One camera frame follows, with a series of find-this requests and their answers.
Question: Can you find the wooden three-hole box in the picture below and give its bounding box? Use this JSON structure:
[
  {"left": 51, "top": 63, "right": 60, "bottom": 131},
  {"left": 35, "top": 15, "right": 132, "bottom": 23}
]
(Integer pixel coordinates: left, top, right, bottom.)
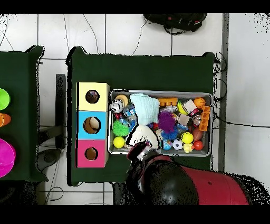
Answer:
[{"left": 75, "top": 81, "right": 111, "bottom": 169}]

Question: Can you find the orange toy basketball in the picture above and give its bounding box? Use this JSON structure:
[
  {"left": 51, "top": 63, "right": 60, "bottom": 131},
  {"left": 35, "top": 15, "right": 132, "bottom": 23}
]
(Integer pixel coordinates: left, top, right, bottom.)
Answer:
[{"left": 193, "top": 97, "right": 206, "bottom": 109}]

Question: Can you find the mint green muslin cloth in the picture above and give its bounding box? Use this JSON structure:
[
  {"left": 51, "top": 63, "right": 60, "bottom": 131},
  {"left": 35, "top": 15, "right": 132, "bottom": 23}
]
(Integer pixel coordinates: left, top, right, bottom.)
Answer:
[{"left": 129, "top": 93, "right": 160, "bottom": 125}]

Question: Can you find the dark green table cloth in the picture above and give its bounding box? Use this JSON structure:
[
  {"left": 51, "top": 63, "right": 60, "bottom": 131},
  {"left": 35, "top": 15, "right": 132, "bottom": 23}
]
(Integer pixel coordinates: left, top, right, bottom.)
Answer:
[{"left": 65, "top": 45, "right": 216, "bottom": 187}]

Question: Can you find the orange plastic cup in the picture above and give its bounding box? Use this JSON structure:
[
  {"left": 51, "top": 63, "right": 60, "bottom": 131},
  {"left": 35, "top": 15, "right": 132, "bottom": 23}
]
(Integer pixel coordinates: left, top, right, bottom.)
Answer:
[{"left": 0, "top": 113, "right": 12, "bottom": 128}]

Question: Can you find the orange plastic grid tray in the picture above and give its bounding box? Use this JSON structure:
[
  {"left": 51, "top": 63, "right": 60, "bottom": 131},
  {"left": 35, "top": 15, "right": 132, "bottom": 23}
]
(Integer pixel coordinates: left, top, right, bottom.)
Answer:
[{"left": 198, "top": 105, "right": 211, "bottom": 132}]

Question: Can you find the green-clothed side table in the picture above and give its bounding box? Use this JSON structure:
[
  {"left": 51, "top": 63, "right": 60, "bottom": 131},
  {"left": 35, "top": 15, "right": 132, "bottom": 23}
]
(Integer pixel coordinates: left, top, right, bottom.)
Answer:
[{"left": 0, "top": 44, "right": 50, "bottom": 183}]

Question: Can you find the cream muslin cloth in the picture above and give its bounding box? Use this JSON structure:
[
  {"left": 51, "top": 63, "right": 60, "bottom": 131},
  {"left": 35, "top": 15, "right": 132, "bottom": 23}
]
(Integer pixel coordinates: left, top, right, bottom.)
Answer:
[{"left": 125, "top": 123, "right": 161, "bottom": 150}]

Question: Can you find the black power cable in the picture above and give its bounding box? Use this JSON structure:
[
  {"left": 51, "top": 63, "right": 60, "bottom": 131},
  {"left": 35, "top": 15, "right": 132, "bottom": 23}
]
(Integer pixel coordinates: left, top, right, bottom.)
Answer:
[{"left": 213, "top": 111, "right": 270, "bottom": 129}]

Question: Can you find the silver mesh bin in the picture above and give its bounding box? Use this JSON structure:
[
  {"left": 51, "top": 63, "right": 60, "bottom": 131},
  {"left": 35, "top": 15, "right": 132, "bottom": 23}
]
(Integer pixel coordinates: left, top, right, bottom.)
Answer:
[{"left": 107, "top": 88, "right": 213, "bottom": 157}]

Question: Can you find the purple spiky ball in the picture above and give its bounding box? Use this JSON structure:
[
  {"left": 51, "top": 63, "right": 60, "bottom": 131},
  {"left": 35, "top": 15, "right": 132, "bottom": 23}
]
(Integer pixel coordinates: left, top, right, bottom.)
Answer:
[{"left": 157, "top": 111, "right": 177, "bottom": 134}]

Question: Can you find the yellow smiley ball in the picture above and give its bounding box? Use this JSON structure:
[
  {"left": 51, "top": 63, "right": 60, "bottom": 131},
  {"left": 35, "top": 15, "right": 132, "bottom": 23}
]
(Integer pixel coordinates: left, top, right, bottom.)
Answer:
[{"left": 180, "top": 132, "right": 194, "bottom": 145}]

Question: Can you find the magenta plastic bowl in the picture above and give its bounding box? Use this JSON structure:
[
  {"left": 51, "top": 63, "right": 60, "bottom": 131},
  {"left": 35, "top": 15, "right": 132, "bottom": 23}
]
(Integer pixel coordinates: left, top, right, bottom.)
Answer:
[{"left": 0, "top": 138, "right": 17, "bottom": 179}]

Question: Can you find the black-and-white soccer ball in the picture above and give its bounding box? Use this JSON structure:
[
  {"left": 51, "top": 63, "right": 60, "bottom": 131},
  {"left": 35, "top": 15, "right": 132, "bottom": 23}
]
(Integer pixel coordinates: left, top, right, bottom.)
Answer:
[{"left": 172, "top": 138, "right": 184, "bottom": 151}]

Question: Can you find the orange plastic toy block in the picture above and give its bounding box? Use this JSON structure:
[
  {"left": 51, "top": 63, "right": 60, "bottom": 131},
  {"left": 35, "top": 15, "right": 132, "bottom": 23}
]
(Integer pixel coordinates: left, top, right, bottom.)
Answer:
[{"left": 157, "top": 97, "right": 179, "bottom": 107}]

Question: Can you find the green spiky ball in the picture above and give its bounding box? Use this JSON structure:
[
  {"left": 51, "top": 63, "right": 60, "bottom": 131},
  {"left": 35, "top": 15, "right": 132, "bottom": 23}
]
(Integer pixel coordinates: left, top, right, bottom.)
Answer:
[{"left": 112, "top": 119, "right": 130, "bottom": 137}]

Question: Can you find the crushed drink can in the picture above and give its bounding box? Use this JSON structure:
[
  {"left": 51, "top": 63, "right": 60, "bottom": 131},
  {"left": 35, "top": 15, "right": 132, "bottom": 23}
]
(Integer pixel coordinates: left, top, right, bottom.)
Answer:
[{"left": 110, "top": 98, "right": 124, "bottom": 114}]

